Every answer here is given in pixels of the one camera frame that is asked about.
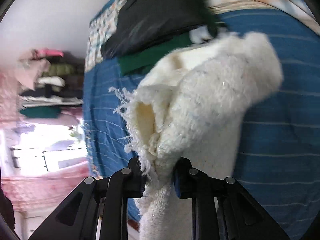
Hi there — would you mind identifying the clothes rack with garments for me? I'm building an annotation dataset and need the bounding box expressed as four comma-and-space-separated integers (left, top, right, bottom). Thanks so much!
15, 49, 85, 119

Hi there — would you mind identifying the plaid checked bed sheet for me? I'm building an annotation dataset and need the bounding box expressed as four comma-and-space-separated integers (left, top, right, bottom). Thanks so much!
85, 0, 319, 72

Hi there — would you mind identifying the pink curtain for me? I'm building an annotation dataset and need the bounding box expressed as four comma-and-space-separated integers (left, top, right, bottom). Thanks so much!
1, 69, 90, 212

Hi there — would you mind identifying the white fluffy knit garment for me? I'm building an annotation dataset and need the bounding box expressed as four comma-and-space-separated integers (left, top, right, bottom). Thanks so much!
115, 32, 283, 239

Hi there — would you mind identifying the green folded garment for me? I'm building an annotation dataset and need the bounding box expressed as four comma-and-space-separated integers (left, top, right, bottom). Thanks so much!
118, 32, 193, 76

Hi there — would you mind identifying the blue striped bed cover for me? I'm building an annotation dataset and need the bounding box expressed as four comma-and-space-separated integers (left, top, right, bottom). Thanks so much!
82, 9, 319, 239

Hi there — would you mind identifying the black folded garment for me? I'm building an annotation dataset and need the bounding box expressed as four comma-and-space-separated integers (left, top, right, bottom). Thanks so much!
101, 0, 218, 59

